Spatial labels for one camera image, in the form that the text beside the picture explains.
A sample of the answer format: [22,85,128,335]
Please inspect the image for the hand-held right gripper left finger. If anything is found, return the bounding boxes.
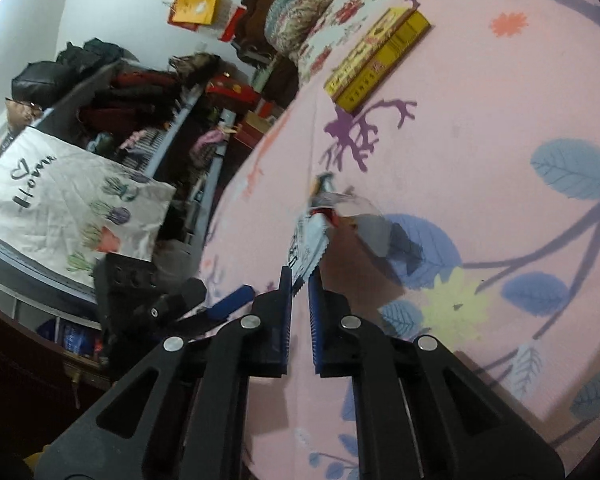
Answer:
[34,265,295,480]

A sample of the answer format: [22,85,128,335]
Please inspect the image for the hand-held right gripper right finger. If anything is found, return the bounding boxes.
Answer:
[307,264,566,480]

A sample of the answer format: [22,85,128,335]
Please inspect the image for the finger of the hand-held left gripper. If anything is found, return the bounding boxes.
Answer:
[180,284,256,333]

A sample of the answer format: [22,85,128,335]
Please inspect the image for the white cactus print tote bag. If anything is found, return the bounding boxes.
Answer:
[0,127,176,288]

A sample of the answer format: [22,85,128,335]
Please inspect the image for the pink cloth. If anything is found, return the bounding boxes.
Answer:
[192,130,226,161]

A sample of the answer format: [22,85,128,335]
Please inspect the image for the grey metal shelf rack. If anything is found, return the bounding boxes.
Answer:
[0,57,246,361]

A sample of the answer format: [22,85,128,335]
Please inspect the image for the pile of dark clothes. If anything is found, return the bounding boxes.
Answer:
[80,72,181,126]

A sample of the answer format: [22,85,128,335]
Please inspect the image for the red box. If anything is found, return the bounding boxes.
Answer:
[205,72,261,106]

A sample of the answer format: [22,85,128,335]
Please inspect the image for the brown fur bag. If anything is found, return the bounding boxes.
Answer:
[170,54,226,86]

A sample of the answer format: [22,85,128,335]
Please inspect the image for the pink printed bedsheet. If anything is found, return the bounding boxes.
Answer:
[200,0,600,480]

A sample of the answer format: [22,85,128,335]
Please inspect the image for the yellow cardboard box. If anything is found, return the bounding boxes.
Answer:
[324,7,431,112]

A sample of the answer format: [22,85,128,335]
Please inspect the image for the red paper bag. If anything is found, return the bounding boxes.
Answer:
[220,5,248,43]

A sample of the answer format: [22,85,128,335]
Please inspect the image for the yellow paper bag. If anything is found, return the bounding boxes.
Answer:
[167,0,221,28]

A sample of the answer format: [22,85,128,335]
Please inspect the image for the floral pillow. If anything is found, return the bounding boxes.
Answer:
[264,0,381,56]

